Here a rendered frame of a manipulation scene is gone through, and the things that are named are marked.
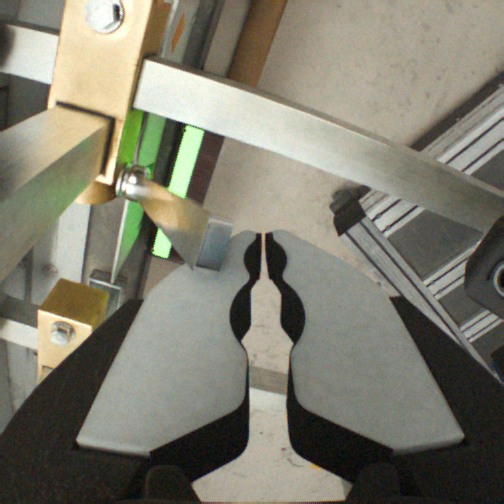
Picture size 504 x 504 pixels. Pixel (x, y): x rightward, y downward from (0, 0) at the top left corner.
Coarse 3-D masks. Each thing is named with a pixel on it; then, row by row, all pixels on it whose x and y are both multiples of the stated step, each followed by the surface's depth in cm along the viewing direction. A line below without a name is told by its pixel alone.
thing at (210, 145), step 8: (208, 136) 39; (216, 136) 39; (208, 144) 40; (216, 144) 40; (200, 152) 40; (208, 152) 40; (216, 152) 40; (200, 160) 41; (208, 160) 41; (200, 168) 41; (208, 168) 41; (192, 176) 42; (200, 176) 42; (208, 176) 42; (192, 184) 42; (200, 184) 42; (192, 192) 43; (200, 192) 43; (200, 200) 43; (176, 256) 47
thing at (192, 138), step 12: (192, 132) 39; (192, 144) 40; (180, 156) 41; (192, 156) 41; (180, 168) 41; (180, 180) 42; (180, 192) 43; (156, 240) 46; (156, 252) 47; (168, 252) 47
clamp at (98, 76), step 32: (128, 0) 19; (160, 0) 20; (64, 32) 20; (96, 32) 20; (128, 32) 20; (160, 32) 23; (64, 64) 20; (96, 64) 21; (128, 64) 21; (64, 96) 21; (96, 96) 21; (128, 96) 22; (128, 128) 24; (128, 160) 27; (96, 192) 25
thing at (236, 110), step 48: (0, 48) 21; (48, 48) 21; (144, 96) 22; (192, 96) 22; (240, 96) 22; (288, 144) 24; (336, 144) 24; (384, 144) 24; (384, 192) 25; (432, 192) 25; (480, 192) 25
